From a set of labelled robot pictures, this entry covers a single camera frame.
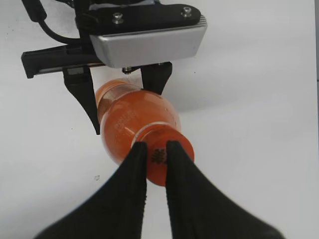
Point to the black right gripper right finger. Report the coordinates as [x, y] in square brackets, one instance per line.
[198, 210]

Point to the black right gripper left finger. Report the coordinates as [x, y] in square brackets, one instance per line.
[115, 211]

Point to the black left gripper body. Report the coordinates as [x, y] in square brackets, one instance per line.
[75, 52]

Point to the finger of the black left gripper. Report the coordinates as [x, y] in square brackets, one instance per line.
[79, 83]
[155, 76]

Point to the orange soda plastic bottle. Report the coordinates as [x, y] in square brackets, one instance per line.
[124, 109]

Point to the orange bottle cap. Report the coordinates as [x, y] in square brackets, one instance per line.
[157, 137]

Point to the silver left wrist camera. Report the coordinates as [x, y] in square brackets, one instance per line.
[131, 33]

